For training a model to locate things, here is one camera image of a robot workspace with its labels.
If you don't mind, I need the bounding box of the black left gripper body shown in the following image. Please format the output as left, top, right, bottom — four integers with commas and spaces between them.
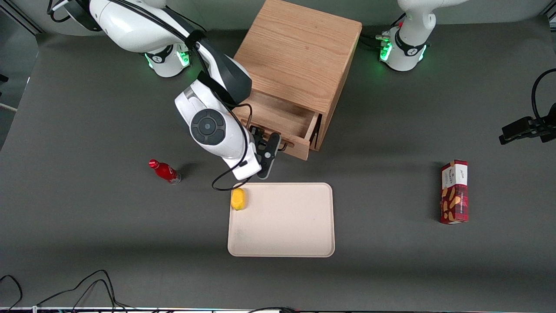
515, 103, 556, 143

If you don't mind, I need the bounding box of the black metal drawer handle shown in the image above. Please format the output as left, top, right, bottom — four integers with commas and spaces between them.
248, 125, 288, 152

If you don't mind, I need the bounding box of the light wooden drawer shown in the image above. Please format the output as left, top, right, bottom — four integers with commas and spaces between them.
237, 89, 323, 161

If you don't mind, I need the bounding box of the wooden drawer cabinet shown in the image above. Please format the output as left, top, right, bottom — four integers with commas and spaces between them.
234, 0, 363, 152

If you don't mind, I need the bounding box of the yellow lemon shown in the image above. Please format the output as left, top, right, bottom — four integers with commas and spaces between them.
231, 188, 247, 211

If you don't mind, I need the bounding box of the beige plastic tray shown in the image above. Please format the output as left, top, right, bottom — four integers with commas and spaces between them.
227, 182, 336, 258

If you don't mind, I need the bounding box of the red plaid shortbread box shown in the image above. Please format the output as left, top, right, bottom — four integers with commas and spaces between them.
439, 160, 470, 225

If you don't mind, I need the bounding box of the red bottle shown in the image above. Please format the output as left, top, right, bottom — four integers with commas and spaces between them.
149, 159, 182, 185

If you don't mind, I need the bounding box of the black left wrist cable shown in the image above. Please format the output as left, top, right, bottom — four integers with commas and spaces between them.
532, 68, 556, 124

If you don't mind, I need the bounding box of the black base cable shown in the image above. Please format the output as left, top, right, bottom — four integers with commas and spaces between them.
360, 33, 392, 50

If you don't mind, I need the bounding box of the black floor cable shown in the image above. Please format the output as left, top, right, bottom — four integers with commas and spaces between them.
247, 306, 297, 313
0, 274, 23, 313
35, 270, 135, 313

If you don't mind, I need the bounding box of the dark metal frame rail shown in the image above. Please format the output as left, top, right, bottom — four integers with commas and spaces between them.
0, 0, 44, 35

